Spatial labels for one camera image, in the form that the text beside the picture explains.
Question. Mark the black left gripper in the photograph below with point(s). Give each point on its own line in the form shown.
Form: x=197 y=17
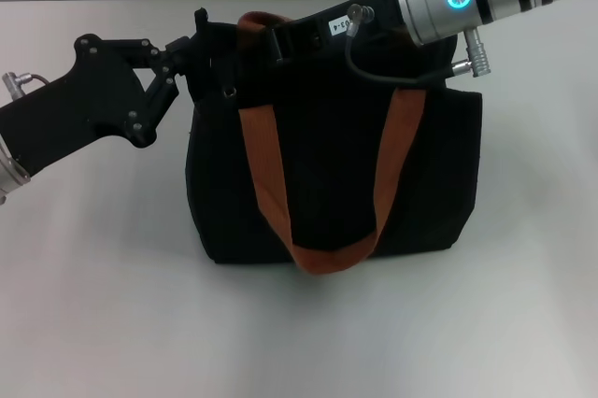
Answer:
x=84 y=99

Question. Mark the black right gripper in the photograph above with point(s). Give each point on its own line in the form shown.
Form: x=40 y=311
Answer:
x=374 y=19

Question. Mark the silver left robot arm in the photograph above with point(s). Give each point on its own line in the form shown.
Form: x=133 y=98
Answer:
x=9 y=174

